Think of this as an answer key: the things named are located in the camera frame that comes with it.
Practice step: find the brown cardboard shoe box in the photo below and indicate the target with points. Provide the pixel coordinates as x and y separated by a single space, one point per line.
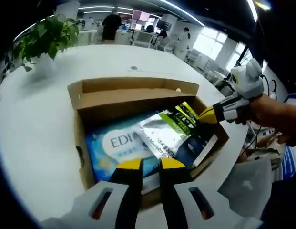
102 102

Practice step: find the person's right hand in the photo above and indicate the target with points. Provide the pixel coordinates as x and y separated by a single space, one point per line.
255 112

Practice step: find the black hanging screen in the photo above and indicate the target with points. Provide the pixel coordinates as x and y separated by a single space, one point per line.
164 24

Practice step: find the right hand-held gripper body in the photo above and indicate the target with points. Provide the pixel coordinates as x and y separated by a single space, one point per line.
249 81

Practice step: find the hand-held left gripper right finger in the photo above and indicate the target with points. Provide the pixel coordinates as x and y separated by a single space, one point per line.
174 190

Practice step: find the blue white poster board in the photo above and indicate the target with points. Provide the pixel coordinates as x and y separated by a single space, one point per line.
292 162

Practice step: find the pink wall display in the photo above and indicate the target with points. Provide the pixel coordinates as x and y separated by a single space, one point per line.
141 15

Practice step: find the potted green plant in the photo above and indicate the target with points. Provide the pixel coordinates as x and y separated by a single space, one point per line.
47 35

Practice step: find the white square pillar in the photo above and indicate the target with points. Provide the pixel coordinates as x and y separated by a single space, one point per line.
66 8

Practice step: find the person's dark clothing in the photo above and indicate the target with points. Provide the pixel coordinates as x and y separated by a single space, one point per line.
286 205

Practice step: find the blue wet wipes pack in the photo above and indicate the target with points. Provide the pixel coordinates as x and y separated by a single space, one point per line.
109 145

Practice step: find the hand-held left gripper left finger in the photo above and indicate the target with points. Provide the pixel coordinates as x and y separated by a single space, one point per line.
128 190

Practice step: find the silver green pouch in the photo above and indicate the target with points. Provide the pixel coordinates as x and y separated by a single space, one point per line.
162 133

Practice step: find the white office chair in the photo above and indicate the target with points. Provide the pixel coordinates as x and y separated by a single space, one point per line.
141 38

